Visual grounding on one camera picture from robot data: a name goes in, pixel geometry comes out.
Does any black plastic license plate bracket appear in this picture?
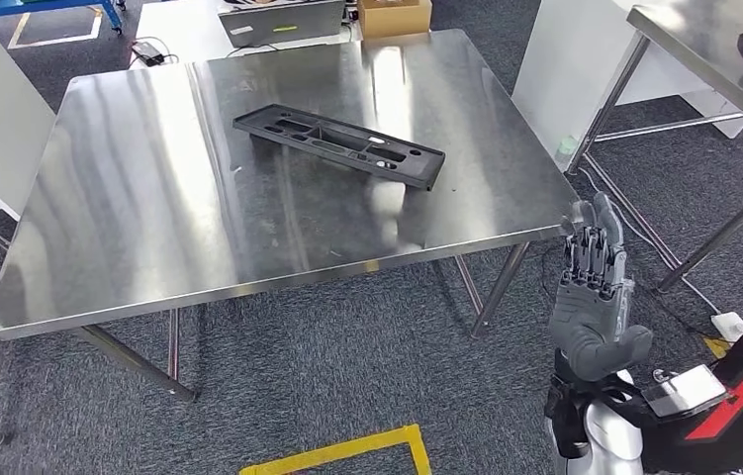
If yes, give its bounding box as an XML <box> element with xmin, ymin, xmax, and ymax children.
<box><xmin>232</xmin><ymin>103</ymin><xmax>446</xmax><ymax>193</ymax></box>

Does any stainless steel workbench table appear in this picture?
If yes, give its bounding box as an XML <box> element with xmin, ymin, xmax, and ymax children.
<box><xmin>0</xmin><ymin>29</ymin><xmax>582</xmax><ymax>450</ymax></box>

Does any yellow floor tape square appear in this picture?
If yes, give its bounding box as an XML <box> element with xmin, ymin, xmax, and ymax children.
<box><xmin>238</xmin><ymin>425</ymin><xmax>433</xmax><ymax>475</ymax></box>

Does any brown cardboard piece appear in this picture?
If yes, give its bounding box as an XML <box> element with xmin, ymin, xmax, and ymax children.
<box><xmin>356</xmin><ymin>0</ymin><xmax>433</xmax><ymax>40</ymax></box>

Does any grey laptop computer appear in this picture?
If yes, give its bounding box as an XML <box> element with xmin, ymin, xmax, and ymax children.
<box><xmin>217</xmin><ymin>0</ymin><xmax>347</xmax><ymax>49</ymax></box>

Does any white desk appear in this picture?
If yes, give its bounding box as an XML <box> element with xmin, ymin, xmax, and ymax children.
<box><xmin>130</xmin><ymin>0</ymin><xmax>362</xmax><ymax>70</ymax></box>

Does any black power adapter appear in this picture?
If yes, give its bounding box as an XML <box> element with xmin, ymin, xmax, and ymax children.
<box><xmin>132</xmin><ymin>40</ymin><xmax>167</xmax><ymax>67</ymax></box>

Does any yellow floor tape strip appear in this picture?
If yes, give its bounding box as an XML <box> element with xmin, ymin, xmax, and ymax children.
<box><xmin>701</xmin><ymin>335</ymin><xmax>733</xmax><ymax>360</ymax></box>

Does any white power strip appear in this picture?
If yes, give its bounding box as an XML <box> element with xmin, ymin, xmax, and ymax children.
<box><xmin>711</xmin><ymin>312</ymin><xmax>743</xmax><ymax>343</ymax></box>

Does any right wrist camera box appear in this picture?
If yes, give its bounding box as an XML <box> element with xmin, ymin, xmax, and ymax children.
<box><xmin>642</xmin><ymin>364</ymin><xmax>731</xmax><ymax>421</ymax></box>

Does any blue metal frame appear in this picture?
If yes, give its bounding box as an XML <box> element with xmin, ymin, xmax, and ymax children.
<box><xmin>0</xmin><ymin>0</ymin><xmax>128</xmax><ymax>34</ymax></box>

